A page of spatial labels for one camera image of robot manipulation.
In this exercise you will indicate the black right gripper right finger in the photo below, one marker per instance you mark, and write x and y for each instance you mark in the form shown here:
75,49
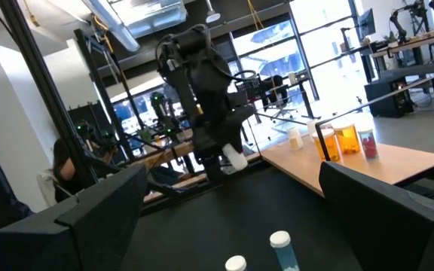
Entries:
375,226

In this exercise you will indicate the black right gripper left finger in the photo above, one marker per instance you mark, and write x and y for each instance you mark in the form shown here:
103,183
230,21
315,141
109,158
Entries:
111,218

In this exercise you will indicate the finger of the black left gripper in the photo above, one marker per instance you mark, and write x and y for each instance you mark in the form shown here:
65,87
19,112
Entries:
241,130

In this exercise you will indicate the large orange pill bottle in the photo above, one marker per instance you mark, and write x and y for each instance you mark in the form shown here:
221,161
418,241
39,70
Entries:
334,148

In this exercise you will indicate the orange pill bottle white cap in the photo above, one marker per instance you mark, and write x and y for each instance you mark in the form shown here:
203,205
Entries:
349,139

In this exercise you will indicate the light blue pill bottle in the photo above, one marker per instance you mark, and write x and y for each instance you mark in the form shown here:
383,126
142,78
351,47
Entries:
286,256

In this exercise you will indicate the clear bottle with red pills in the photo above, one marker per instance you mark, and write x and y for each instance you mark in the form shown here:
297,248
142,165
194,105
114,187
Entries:
368,145
236,264

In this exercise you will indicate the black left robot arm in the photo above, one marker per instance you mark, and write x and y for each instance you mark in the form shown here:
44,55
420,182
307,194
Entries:
185,94

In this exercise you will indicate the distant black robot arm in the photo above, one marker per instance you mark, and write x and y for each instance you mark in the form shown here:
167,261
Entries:
399,26

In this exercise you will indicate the black robot arm green light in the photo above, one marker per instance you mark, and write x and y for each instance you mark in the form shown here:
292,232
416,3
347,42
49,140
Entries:
162,113
85,130

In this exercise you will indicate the light wooden shelf board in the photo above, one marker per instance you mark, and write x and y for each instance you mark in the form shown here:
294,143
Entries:
398,165

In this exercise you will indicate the black office chair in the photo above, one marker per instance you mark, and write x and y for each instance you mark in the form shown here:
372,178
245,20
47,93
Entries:
275,90

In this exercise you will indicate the white bottle with beige pills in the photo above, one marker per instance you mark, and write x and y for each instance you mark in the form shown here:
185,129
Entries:
296,141

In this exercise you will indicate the neighbouring wooden table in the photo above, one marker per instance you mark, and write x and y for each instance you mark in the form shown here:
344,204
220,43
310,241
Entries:
172,152

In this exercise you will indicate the white pendant lamp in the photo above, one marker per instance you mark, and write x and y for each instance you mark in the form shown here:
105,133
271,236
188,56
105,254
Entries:
213,17

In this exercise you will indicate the translucent ceiling light panel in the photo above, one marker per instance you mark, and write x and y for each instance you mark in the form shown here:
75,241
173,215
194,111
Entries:
149,17

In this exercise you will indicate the black computer tower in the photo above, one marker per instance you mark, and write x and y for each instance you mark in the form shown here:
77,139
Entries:
386,98

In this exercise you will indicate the distant black monitor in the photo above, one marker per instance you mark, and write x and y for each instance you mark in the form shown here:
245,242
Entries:
367,23

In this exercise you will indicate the distant wooden workbench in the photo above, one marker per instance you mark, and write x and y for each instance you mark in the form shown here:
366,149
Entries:
409,44

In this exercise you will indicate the white ceiling duct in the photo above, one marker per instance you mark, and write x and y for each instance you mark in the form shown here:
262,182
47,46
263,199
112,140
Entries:
121,32

